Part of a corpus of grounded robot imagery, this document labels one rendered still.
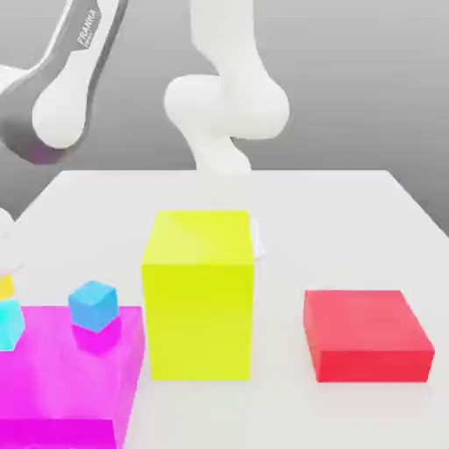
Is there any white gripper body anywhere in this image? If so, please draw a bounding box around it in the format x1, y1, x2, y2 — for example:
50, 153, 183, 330
0, 233, 26, 279

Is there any small yellow cube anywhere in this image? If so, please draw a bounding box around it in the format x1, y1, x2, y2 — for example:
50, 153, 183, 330
0, 274, 16, 302

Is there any small cyan cube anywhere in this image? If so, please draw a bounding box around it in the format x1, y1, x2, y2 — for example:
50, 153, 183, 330
0, 297, 26, 353

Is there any small blue cube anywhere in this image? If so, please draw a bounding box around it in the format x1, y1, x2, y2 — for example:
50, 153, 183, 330
68, 280, 119, 334

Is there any small magenta cube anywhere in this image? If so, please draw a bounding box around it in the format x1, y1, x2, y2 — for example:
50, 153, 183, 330
71, 317, 123, 357

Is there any large magenta box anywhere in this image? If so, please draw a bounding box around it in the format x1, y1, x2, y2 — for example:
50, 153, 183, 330
0, 305, 147, 449

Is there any large yellow box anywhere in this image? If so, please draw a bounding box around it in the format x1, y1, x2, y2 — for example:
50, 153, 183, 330
140, 210, 255, 382

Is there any large red box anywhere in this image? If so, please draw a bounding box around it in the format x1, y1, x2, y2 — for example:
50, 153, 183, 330
303, 289, 437, 384

